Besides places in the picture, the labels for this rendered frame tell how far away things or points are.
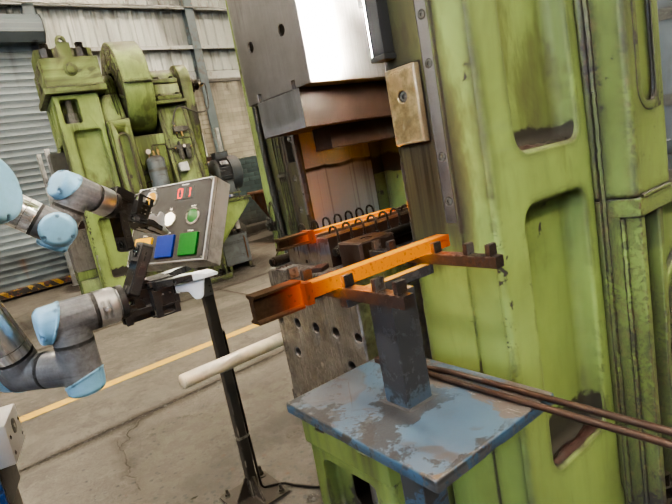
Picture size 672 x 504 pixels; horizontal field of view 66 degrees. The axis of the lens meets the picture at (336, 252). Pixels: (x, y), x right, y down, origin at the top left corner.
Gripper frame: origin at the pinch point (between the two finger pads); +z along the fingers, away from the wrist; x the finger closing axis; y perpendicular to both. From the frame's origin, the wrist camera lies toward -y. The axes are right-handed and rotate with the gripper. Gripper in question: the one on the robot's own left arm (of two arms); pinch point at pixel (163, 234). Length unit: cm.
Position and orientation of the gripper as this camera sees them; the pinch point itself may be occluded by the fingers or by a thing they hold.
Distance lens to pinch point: 161.8
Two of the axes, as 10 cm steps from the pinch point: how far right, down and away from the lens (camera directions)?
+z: 4.7, 2.7, 8.4
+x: -8.8, 0.8, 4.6
